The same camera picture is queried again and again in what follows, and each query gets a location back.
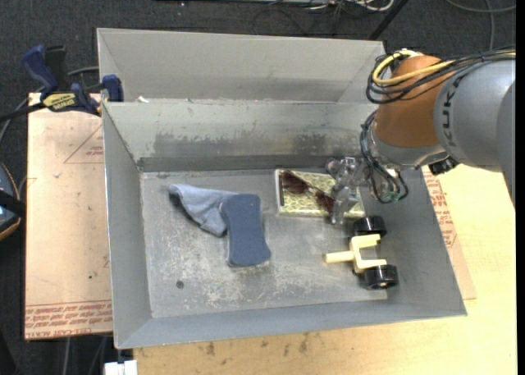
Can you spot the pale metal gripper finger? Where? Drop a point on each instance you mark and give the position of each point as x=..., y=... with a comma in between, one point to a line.
x=352, y=203
x=338, y=210

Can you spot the cream toy axle black wheels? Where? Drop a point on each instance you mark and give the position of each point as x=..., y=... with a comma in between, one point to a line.
x=363, y=252

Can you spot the blue sponge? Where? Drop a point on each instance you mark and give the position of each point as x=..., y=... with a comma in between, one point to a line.
x=246, y=230

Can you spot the blue-grey cloth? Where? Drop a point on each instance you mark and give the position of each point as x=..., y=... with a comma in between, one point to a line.
x=197, y=205

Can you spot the grey metal bin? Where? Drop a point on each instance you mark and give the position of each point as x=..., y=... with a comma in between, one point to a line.
x=205, y=283

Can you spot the brown cardboard board red print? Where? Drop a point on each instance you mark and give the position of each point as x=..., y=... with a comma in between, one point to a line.
x=65, y=209

